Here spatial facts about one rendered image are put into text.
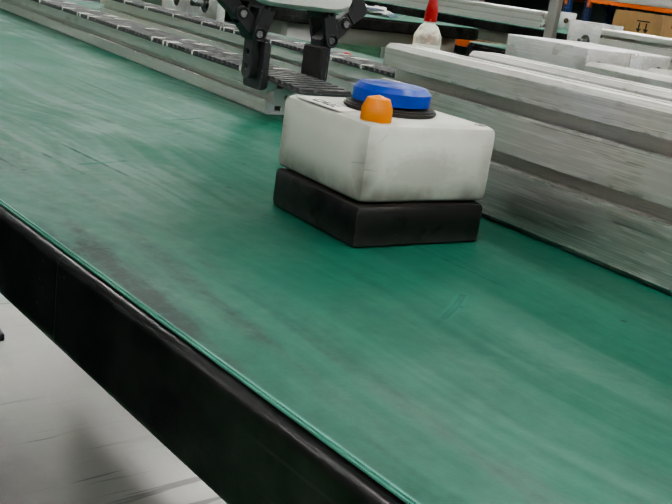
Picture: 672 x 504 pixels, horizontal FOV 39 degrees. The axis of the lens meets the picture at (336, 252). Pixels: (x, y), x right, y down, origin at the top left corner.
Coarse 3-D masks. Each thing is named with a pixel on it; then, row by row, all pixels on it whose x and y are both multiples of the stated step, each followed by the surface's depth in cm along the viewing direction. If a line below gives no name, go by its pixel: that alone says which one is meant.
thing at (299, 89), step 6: (294, 90) 76; (300, 90) 75; (306, 90) 75; (312, 90) 76; (318, 90) 76; (324, 90) 76; (330, 90) 77; (336, 90) 77; (342, 90) 78; (330, 96) 77; (336, 96) 77; (342, 96) 77; (348, 96) 78
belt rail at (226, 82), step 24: (0, 0) 150; (24, 0) 139; (48, 24) 130; (72, 24) 124; (96, 24) 114; (120, 48) 108; (144, 48) 102; (168, 48) 97; (168, 72) 97; (192, 72) 93; (216, 72) 88; (240, 72) 84; (240, 96) 84; (264, 96) 82; (288, 96) 82
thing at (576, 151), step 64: (384, 64) 61; (448, 64) 56; (512, 64) 62; (512, 128) 52; (576, 128) 50; (640, 128) 45; (512, 192) 52; (576, 192) 49; (640, 192) 45; (640, 256) 45
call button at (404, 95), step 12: (360, 84) 47; (372, 84) 46; (384, 84) 47; (396, 84) 47; (408, 84) 49; (360, 96) 47; (384, 96) 46; (396, 96) 46; (408, 96) 46; (420, 96) 46; (408, 108) 46; (420, 108) 47
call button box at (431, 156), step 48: (288, 144) 49; (336, 144) 45; (384, 144) 44; (432, 144) 45; (480, 144) 47; (288, 192) 49; (336, 192) 46; (384, 192) 44; (432, 192) 46; (480, 192) 48; (384, 240) 45; (432, 240) 47
